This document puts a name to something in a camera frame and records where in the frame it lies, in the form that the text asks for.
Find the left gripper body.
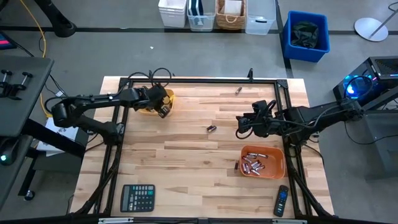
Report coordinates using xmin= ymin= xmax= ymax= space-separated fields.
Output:
xmin=144 ymin=84 xmax=172 ymax=110

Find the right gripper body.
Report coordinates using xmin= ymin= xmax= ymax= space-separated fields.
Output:
xmin=235 ymin=100 xmax=280 ymax=138

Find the yellow plastic bin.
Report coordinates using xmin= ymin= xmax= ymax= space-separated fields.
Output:
xmin=136 ymin=88 xmax=175 ymax=117

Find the orange plastic bin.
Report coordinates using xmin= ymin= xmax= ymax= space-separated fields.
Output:
xmin=239 ymin=144 xmax=286 ymax=180

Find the black remote control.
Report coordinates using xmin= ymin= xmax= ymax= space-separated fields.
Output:
xmin=273 ymin=184 xmax=290 ymax=218

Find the blue plastic tub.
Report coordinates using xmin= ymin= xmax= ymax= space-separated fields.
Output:
xmin=282 ymin=10 xmax=331 ymax=63

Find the white plastic storage bin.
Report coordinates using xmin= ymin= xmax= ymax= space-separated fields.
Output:
xmin=157 ymin=0 xmax=188 ymax=29

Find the small clear plastic bin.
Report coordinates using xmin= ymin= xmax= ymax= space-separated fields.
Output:
xmin=187 ymin=0 xmax=216 ymax=32

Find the white printed paper sheet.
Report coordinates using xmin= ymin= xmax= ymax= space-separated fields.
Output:
xmin=36 ymin=117 xmax=81 ymax=157

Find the navy blue folder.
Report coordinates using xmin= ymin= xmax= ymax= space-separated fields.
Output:
xmin=188 ymin=0 xmax=205 ymax=17

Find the black plastic bag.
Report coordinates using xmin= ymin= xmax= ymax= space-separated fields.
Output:
xmin=290 ymin=21 xmax=320 ymax=49

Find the wicker basket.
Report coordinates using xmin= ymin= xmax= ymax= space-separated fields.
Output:
xmin=215 ymin=0 xmax=247 ymax=31

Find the black desk calculator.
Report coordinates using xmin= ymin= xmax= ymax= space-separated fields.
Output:
xmin=119 ymin=184 xmax=156 ymax=213

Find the large clear plastic bin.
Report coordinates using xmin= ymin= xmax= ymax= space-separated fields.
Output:
xmin=244 ymin=0 xmax=277 ymax=36

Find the white blank card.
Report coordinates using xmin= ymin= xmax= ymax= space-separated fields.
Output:
xmin=223 ymin=0 xmax=243 ymax=16

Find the dark grey side stand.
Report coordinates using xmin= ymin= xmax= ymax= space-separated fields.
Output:
xmin=357 ymin=83 xmax=398 ymax=181

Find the black stand leg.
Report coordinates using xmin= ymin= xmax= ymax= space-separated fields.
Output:
xmin=33 ymin=0 xmax=78 ymax=39

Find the grey desk top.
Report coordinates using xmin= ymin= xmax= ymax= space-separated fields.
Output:
xmin=0 ymin=55 xmax=55 ymax=138

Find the black computer tower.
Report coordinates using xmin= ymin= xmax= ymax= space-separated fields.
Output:
xmin=332 ymin=55 xmax=398 ymax=108

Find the black device with green light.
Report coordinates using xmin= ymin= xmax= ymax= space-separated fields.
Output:
xmin=0 ymin=136 xmax=20 ymax=167

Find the grey stand pole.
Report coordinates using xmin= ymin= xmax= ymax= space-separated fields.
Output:
xmin=369 ymin=8 xmax=398 ymax=39

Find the dark screen with pink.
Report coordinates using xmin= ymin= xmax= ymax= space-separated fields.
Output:
xmin=0 ymin=30 xmax=18 ymax=51

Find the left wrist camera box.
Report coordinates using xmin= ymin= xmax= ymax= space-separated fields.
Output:
xmin=157 ymin=105 xmax=172 ymax=119

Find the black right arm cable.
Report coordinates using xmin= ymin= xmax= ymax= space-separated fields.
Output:
xmin=235 ymin=75 xmax=374 ymax=140

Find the silver metal bracket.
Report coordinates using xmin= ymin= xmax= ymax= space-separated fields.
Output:
xmin=98 ymin=217 xmax=134 ymax=224
xmin=272 ymin=218 xmax=308 ymax=224

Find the black floor cable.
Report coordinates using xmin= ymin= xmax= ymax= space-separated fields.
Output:
xmin=39 ymin=34 xmax=94 ymax=122

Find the yellow floor cable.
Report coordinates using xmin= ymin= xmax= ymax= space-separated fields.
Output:
xmin=19 ymin=0 xmax=54 ymax=118

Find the black desk leg frame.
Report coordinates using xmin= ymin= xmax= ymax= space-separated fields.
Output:
xmin=0 ymin=118 xmax=87 ymax=215

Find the round grey base plate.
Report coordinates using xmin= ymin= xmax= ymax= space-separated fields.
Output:
xmin=354 ymin=17 xmax=389 ymax=42

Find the black desk clamp mount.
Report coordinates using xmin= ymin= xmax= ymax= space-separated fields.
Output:
xmin=0 ymin=68 xmax=34 ymax=101

